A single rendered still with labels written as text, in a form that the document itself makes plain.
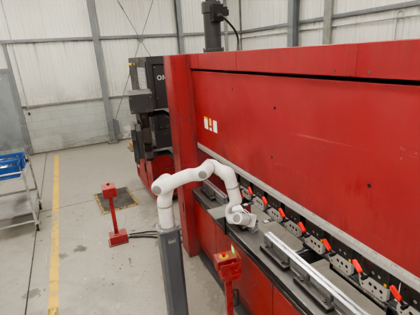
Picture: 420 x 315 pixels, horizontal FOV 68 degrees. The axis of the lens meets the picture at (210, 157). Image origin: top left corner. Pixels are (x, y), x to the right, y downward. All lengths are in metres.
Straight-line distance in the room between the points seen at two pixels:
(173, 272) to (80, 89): 7.30
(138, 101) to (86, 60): 6.13
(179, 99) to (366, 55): 2.13
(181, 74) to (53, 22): 6.48
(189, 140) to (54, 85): 6.44
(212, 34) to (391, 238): 2.18
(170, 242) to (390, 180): 1.69
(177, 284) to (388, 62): 2.22
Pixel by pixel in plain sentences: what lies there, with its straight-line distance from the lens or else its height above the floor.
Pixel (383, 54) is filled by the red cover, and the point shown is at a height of 2.25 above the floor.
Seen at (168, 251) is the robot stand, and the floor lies 0.83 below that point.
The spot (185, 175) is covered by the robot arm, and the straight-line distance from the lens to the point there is 2.28.
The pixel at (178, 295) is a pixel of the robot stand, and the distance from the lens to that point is 2.90.
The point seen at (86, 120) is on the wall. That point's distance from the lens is 9.48.
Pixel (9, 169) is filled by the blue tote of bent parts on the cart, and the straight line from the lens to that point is 5.05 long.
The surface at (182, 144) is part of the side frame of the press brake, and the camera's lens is 3.31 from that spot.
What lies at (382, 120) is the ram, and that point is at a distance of 1.45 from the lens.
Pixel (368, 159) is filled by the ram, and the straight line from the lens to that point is 1.52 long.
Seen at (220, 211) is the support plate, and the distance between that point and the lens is 2.73.
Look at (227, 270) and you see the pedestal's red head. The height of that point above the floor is 0.76.
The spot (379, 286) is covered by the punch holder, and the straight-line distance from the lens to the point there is 1.72.
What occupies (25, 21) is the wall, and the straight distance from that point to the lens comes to 9.39.
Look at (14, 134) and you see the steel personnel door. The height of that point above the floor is 0.63.
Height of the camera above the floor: 2.30
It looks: 18 degrees down
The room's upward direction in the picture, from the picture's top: 4 degrees counter-clockwise
